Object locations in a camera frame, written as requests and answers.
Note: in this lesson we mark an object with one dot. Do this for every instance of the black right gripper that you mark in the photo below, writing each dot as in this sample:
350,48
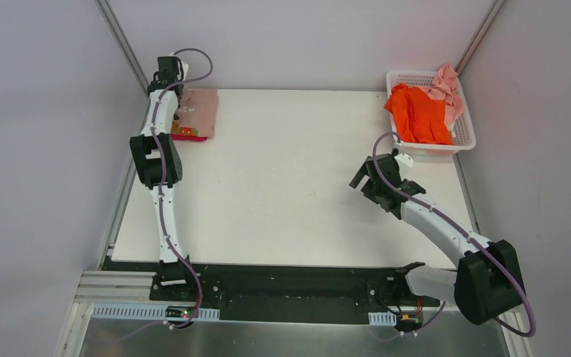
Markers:
375,179

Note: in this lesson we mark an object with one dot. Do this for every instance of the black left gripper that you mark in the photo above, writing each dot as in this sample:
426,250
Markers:
175,93

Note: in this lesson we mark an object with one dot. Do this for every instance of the dusty pink graphic t-shirt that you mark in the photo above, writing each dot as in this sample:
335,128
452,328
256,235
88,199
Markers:
196,113

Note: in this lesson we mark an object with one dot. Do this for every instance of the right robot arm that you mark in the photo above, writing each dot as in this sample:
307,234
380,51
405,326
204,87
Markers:
463,251

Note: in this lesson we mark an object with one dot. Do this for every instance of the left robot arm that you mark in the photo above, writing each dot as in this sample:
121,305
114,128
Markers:
157,162

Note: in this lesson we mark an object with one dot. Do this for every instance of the folded red t-shirt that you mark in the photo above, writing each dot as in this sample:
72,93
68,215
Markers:
191,138

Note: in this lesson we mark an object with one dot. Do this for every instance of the orange t-shirt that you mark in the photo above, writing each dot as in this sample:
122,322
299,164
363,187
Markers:
418,118

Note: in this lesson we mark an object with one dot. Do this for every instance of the white plastic laundry basket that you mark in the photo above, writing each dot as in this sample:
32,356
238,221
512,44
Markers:
462,134

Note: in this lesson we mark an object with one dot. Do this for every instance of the light pink crumpled t-shirt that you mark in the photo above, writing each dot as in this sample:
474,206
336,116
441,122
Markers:
445,86

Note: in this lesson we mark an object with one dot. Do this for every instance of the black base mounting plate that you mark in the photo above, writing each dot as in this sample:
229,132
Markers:
293,294

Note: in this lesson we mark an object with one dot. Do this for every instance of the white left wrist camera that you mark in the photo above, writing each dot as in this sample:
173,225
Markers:
182,67

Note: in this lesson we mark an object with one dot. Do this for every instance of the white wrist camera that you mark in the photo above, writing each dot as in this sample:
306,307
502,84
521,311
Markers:
182,67
404,161

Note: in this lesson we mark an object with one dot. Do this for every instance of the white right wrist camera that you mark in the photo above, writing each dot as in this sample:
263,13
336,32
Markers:
404,161

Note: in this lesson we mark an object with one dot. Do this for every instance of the right white cable duct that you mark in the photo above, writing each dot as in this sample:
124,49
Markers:
385,319

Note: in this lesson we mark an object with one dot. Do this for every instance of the white cable duct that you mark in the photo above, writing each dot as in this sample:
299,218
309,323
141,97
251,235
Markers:
385,319
153,312

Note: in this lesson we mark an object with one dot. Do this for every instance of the aluminium frame rail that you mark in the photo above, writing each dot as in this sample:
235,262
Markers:
131,283

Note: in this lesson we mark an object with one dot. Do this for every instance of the left white cable duct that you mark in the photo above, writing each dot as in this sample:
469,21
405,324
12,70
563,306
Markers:
153,312

